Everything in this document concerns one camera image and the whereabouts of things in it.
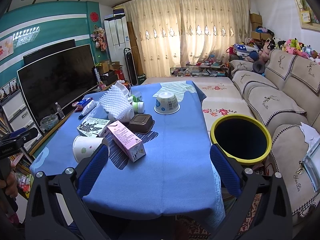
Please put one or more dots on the artificial flower wall decoration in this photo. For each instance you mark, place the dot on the artificial flower wall decoration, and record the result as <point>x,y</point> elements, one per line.
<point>99,38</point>

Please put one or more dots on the white instant noodle bowl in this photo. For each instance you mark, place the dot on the white instant noodle bowl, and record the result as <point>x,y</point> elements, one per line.
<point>166,103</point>

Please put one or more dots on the white foam fruit net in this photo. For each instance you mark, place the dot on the white foam fruit net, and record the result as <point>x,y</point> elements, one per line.
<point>116,105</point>

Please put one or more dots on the person's left hand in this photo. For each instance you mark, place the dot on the person's left hand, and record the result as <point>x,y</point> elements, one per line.
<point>10,185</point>

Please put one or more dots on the beige sofa with covers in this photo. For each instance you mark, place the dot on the beige sofa with covers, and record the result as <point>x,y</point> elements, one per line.
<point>283,98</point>

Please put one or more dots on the yellow rimmed black trash bin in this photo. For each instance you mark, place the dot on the yellow rimmed black trash bin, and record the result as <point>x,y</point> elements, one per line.
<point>242,137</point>

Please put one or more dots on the white paper cup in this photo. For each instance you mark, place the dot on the white paper cup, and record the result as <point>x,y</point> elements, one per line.
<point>84,147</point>

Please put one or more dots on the cream embroidered curtains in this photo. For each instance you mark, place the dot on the cream embroidered curtains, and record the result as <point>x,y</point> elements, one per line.
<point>172,32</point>

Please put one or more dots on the cardboard boxes stack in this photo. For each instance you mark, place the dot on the cardboard boxes stack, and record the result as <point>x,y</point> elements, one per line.
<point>259,32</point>

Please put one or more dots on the blue white snack wrapper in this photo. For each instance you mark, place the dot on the blue white snack wrapper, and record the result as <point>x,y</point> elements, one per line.
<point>84,106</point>

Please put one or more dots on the low glass table with clutter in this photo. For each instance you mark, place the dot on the low glass table with clutter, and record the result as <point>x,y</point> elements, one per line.
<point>201,69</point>

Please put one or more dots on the white green lidded bottle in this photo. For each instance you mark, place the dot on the white green lidded bottle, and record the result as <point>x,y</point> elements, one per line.
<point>138,107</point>

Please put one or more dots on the white papers on sofa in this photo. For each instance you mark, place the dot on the white papers on sofa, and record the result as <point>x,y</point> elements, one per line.
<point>311,136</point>

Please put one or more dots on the blue clear document folder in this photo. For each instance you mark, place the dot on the blue clear document folder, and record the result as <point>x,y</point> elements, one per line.
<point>311,165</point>

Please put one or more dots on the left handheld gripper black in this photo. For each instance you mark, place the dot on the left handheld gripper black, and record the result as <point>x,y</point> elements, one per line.
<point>11,145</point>

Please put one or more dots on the pile of plush toys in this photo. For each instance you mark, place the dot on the pile of plush toys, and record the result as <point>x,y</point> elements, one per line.
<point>254,58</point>

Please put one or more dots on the black flat screen television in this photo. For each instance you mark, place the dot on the black flat screen television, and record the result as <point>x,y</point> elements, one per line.
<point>59,78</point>

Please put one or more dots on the black tower fan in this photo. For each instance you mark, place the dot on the black tower fan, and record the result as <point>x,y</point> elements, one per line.
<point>130,66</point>

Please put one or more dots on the clear plastic water bottle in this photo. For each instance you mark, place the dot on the clear plastic water bottle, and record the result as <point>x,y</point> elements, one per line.
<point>59,110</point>

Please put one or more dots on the green patterned white box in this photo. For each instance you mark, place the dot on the green patterned white box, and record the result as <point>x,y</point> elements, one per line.
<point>94,127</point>

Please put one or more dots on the pink milk carton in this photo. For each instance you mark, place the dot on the pink milk carton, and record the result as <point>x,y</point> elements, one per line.
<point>127,141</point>

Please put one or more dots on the blue tablecloth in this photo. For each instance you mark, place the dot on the blue tablecloth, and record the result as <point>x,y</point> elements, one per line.
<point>174,177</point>

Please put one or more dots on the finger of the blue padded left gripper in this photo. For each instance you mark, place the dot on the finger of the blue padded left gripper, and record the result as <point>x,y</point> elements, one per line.
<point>56,209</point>

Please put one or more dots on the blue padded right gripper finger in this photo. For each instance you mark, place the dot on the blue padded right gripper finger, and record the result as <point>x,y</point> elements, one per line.
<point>273,217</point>

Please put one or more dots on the glass ashtray bowl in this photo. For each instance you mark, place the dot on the glass ashtray bowl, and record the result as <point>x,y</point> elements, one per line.
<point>48,122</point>

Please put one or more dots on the framed wall picture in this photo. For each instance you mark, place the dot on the framed wall picture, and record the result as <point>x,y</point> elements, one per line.
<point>307,17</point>

